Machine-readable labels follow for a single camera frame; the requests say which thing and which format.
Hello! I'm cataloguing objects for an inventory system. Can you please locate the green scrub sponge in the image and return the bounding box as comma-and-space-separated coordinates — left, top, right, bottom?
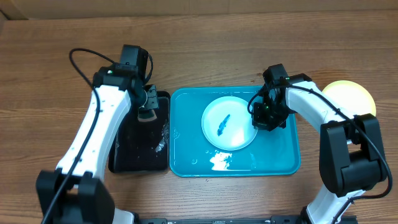
137, 110, 157, 123

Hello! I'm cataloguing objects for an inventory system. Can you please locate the light blue plate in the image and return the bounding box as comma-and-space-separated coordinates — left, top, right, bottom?
201, 96, 257, 151

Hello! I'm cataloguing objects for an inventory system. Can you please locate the yellow plate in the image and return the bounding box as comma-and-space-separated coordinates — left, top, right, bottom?
322, 80, 376, 116

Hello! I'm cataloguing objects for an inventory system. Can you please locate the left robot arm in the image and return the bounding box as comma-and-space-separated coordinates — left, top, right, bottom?
36, 63, 148, 223

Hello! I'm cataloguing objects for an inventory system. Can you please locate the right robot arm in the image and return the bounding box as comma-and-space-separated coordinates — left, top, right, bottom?
249, 72, 393, 223

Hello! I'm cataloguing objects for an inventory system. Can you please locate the black tray with water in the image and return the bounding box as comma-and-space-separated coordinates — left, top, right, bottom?
108, 91, 170, 173

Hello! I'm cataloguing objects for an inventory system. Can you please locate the teal plastic tray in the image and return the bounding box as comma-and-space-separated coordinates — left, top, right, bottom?
169, 86, 300, 177

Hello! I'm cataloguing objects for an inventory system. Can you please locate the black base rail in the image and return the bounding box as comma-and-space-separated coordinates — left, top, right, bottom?
134, 215, 310, 224

